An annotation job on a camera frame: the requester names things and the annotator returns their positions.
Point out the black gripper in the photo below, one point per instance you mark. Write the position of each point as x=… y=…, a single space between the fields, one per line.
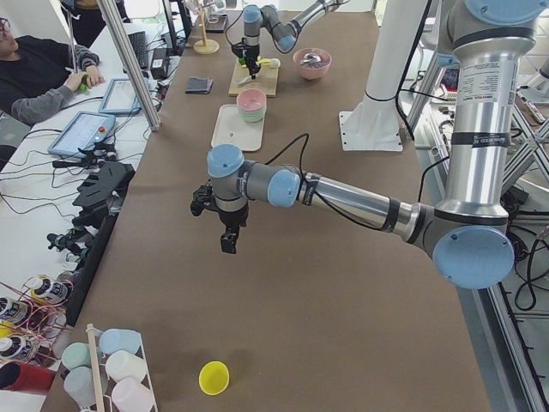
x=250 y=56
x=233 y=218

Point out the yellow plastic cup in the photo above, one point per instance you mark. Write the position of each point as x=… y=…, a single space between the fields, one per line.
x=214 y=378

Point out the grey plastic cup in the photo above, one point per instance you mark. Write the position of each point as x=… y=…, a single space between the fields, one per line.
x=79 y=384

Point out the black tool holder rack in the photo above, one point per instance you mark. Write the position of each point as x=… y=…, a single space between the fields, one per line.
x=92 y=228

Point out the cream tray with bear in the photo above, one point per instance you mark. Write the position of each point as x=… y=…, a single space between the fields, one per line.
x=231 y=128

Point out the large pink ice bowl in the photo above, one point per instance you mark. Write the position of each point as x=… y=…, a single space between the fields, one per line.
x=309 y=73

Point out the bamboo cutting board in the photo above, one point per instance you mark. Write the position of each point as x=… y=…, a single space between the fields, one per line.
x=266 y=80

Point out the metal ice scoop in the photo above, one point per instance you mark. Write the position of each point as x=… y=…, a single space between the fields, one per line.
x=310 y=60

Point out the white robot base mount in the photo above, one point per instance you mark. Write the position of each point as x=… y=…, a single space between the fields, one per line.
x=373 y=124

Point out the red cup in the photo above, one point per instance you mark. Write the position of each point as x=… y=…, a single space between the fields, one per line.
x=17 y=376

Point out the seated person in black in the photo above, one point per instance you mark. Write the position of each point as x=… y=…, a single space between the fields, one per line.
x=39 y=77

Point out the black keyboard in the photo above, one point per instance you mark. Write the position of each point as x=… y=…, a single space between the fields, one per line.
x=138 y=43

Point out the pink plastic cup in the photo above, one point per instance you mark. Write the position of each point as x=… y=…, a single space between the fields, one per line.
x=129 y=395

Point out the light blue cup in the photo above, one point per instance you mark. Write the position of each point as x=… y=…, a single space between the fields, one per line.
x=113 y=340

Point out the grey folded cloth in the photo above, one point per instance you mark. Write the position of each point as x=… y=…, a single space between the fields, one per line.
x=197 y=85

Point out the white wire cup rack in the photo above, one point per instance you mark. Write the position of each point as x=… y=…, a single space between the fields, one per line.
x=103 y=384

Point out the blue teach pendant tablet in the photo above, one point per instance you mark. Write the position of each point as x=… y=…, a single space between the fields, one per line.
x=82 y=133

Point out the wooden mug tree stand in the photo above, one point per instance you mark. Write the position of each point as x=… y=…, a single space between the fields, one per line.
x=201 y=9

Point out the white plastic cup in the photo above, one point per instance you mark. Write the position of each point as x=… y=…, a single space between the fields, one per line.
x=122 y=364

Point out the stacked green bowls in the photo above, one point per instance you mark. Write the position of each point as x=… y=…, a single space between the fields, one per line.
x=252 y=116

